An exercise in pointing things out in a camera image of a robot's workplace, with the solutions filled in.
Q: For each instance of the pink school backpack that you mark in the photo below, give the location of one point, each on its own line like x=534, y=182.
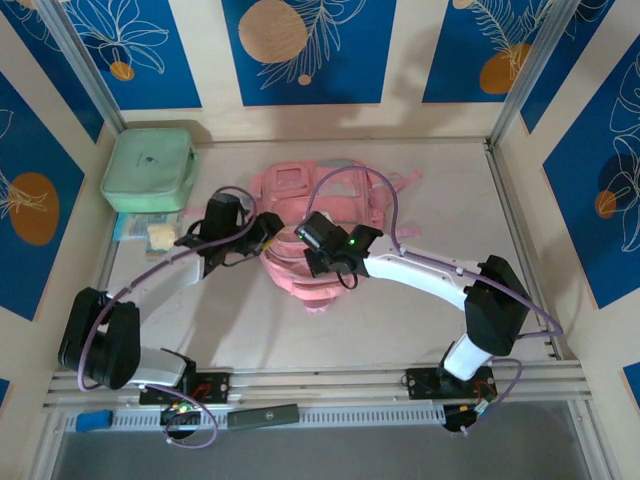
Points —
x=295, y=285

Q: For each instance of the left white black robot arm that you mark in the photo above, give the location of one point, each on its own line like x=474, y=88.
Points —
x=165, y=272

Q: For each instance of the mint green lunch bag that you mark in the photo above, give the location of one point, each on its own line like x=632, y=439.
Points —
x=145, y=165

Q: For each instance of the clear packet yellow snack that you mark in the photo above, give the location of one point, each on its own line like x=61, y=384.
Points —
x=161, y=237

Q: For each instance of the snack packets in plastic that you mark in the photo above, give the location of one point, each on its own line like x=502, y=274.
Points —
x=127, y=227

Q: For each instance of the dark grey flat device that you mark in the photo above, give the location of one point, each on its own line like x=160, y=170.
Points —
x=265, y=416

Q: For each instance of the small blue block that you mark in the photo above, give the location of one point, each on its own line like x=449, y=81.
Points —
x=92, y=421

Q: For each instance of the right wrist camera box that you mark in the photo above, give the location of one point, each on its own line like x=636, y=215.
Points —
x=320, y=231

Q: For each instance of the long aluminium mounting rail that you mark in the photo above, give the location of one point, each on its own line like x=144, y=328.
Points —
x=325, y=385

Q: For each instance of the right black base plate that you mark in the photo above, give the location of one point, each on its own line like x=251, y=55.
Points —
x=420, y=384

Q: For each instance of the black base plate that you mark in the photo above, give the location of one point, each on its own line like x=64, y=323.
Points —
x=215, y=387
x=420, y=384

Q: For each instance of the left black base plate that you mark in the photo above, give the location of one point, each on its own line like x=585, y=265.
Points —
x=215, y=387

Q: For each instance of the aluminium side rail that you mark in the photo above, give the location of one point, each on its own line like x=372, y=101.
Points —
x=503, y=185
x=107, y=260

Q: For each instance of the aluminium frame post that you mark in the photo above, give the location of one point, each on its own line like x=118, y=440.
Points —
x=530, y=70
x=85, y=70

